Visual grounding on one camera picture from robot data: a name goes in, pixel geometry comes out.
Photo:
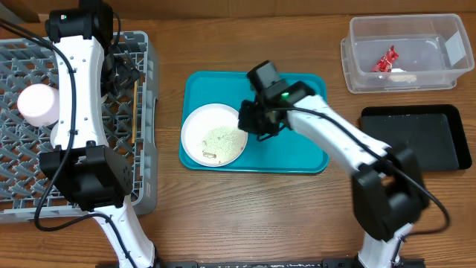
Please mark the pink white bowl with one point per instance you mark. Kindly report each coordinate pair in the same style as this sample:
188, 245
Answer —
39, 105

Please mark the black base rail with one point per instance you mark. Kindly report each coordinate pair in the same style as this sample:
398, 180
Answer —
325, 263

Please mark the grey plastic dish rack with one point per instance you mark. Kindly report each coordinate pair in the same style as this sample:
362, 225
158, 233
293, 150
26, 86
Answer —
22, 182

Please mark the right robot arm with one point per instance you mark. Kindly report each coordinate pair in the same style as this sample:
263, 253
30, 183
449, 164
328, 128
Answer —
387, 188

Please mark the wooden chopstick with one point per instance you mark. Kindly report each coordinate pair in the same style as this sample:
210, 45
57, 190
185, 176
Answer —
134, 112

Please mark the pile of rice grains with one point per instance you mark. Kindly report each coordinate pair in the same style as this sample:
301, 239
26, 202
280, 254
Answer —
223, 144

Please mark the clear plastic bin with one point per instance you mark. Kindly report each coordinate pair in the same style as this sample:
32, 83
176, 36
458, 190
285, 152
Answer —
434, 47

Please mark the cardboard backdrop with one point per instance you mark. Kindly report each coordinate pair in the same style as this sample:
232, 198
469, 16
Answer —
193, 9

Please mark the teal serving tray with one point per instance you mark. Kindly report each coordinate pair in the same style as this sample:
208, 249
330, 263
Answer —
287, 152

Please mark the red snack wrapper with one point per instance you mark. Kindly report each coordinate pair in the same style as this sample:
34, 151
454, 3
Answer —
385, 64

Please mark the large white round plate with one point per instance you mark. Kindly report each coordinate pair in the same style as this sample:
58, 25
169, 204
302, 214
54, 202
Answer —
199, 122

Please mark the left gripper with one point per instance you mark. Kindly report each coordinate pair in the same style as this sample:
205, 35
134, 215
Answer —
131, 73

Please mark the grey green bowl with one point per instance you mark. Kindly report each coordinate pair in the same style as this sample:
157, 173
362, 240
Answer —
53, 135

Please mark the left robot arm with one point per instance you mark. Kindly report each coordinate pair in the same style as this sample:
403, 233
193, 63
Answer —
82, 166

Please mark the white crumpled tissue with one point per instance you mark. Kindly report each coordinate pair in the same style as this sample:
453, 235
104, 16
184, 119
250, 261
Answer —
399, 75

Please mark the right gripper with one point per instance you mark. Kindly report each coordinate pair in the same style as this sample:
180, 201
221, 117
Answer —
249, 119

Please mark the black rectangular tray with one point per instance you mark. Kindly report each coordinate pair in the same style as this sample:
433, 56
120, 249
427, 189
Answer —
434, 132

